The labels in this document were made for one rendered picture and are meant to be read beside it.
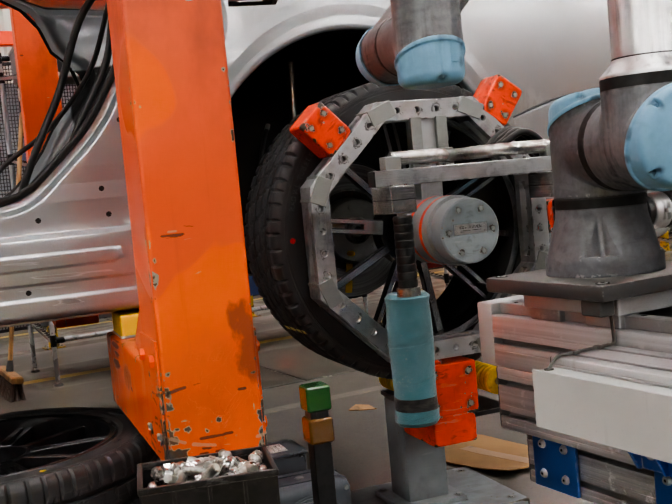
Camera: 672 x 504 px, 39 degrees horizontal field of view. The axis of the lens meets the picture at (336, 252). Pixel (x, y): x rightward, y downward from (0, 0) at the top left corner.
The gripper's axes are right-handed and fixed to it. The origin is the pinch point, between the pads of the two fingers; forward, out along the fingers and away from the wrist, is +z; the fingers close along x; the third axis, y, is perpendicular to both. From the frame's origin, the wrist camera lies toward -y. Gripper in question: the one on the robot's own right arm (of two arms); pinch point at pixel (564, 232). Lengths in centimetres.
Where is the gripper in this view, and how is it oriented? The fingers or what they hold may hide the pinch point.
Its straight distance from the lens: 191.8
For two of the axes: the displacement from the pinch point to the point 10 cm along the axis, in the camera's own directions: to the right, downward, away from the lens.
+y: -1.0, -9.9, -0.7
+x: 4.1, 0.2, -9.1
